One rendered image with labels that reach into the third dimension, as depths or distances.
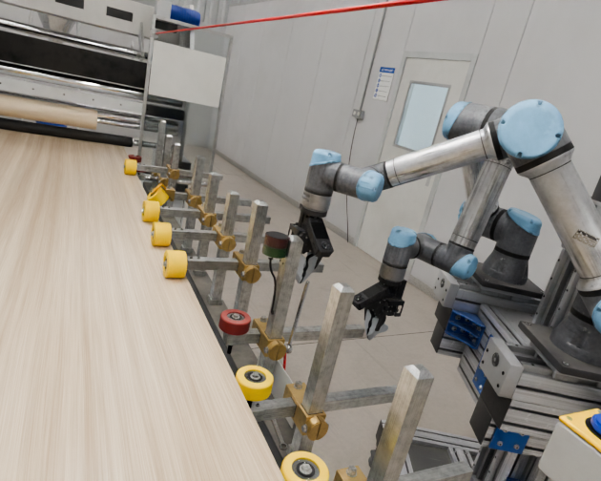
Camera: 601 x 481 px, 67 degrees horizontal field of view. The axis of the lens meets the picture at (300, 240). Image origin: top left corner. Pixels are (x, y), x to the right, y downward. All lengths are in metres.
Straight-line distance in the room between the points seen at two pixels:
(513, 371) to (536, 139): 0.54
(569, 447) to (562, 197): 0.60
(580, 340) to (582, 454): 0.72
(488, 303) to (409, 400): 0.97
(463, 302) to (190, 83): 2.32
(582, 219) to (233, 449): 0.80
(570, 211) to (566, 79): 2.84
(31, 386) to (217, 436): 0.34
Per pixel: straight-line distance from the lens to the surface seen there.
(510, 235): 1.67
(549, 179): 1.06
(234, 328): 1.18
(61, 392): 0.94
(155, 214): 1.80
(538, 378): 1.25
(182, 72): 3.27
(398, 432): 0.80
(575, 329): 1.28
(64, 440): 0.85
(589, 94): 3.75
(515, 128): 1.04
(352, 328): 1.39
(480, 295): 1.67
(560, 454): 0.59
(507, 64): 4.19
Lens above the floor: 1.48
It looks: 17 degrees down
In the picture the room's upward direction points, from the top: 13 degrees clockwise
